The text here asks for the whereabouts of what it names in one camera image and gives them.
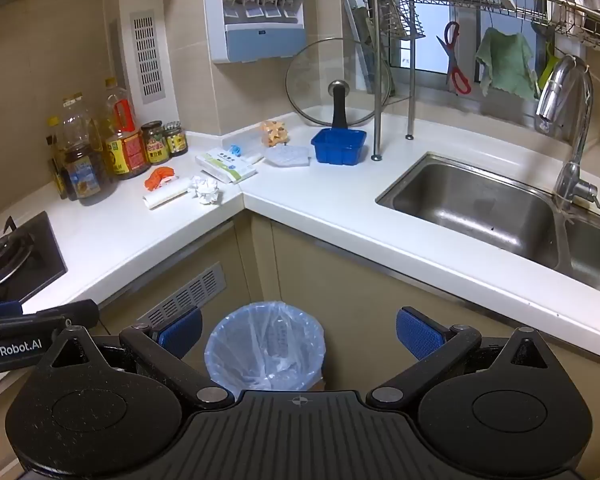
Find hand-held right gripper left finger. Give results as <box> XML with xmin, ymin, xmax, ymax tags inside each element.
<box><xmin>37</xmin><ymin>305</ymin><xmax>236</xmax><ymax>409</ymax></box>

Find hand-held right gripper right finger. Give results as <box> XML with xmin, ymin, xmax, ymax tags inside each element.
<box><xmin>366</xmin><ymin>306</ymin><xmax>563</xmax><ymax>409</ymax></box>

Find bin with blue plastic liner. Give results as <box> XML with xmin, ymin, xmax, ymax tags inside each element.
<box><xmin>204</xmin><ymin>301</ymin><xmax>327</xmax><ymax>401</ymax></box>

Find blue plastic tray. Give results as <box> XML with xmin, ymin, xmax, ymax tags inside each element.
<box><xmin>310</xmin><ymin>128</ymin><xmax>368</xmax><ymax>165</ymax></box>

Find white foam net sleeve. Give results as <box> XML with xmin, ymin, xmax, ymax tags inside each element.
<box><xmin>265</xmin><ymin>144</ymin><xmax>312</xmax><ymax>168</ymax></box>

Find grey cabinet vent grille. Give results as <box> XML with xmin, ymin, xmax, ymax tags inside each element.
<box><xmin>139</xmin><ymin>262</ymin><xmax>227</xmax><ymax>328</ymax></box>

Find gas stove burner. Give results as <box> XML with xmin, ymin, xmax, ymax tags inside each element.
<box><xmin>0</xmin><ymin>210</ymin><xmax>68</xmax><ymax>306</ymax></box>

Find stainless steel sink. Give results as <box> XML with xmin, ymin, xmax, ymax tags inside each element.
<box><xmin>375</xmin><ymin>152</ymin><xmax>600</xmax><ymax>301</ymax></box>

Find dark sauce bottle blue label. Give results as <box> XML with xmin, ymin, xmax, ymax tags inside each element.
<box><xmin>60</xmin><ymin>92</ymin><xmax>105</xmax><ymax>206</ymax></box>

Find white paper roll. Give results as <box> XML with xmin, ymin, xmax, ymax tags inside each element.
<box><xmin>142</xmin><ymin>176</ymin><xmax>191</xmax><ymax>211</ymax></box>

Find yellow oil bottle behind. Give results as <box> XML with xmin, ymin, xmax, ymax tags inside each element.
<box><xmin>46</xmin><ymin>117</ymin><xmax>70</xmax><ymax>201</ymax></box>

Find crumpled white tissue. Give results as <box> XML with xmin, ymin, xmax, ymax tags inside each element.
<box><xmin>187</xmin><ymin>175</ymin><xmax>222</xmax><ymax>206</ymax></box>

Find white flat packet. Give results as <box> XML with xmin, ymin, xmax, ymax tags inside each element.
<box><xmin>196</xmin><ymin>147</ymin><xmax>260</xmax><ymax>184</ymax></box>

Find jar with yellow label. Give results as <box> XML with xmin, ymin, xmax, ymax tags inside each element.
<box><xmin>141</xmin><ymin>121</ymin><xmax>171</xmax><ymax>165</ymax></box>

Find small glass jar yellow label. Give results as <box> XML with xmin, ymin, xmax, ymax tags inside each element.
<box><xmin>164</xmin><ymin>122</ymin><xmax>188</xmax><ymax>157</ymax></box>

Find clear plastic box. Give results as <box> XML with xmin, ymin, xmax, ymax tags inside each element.
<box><xmin>230</xmin><ymin>134</ymin><xmax>268</xmax><ymax>154</ymax></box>

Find chrome faucet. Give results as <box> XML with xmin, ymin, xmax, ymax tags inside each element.
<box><xmin>535</xmin><ymin>54</ymin><xmax>600</xmax><ymax>216</ymax></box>

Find metal dish rack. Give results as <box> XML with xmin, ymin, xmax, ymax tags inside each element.
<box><xmin>350</xmin><ymin>0</ymin><xmax>600</xmax><ymax>162</ymax></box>

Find red and blue scissors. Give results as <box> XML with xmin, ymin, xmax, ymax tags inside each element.
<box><xmin>436</xmin><ymin>21</ymin><xmax>472</xmax><ymax>96</ymax></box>

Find glass pot lid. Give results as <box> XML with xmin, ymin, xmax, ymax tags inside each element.
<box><xmin>285</xmin><ymin>38</ymin><xmax>393</xmax><ymax>132</ymax></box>

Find green dish cloth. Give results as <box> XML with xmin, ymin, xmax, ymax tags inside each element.
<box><xmin>475</xmin><ymin>27</ymin><xmax>538</xmax><ymax>101</ymax></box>

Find oil bottle with red handle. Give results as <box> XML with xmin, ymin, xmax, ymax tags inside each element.
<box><xmin>102</xmin><ymin>77</ymin><xmax>151</xmax><ymax>181</ymax></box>

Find grey wall vent grille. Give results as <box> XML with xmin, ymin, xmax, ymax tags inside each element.
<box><xmin>129</xmin><ymin>10</ymin><xmax>168</xmax><ymax>106</ymax></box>

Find blue and white wall dispenser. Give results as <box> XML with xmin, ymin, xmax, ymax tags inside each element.
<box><xmin>202</xmin><ymin>0</ymin><xmax>307</xmax><ymax>64</ymax></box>

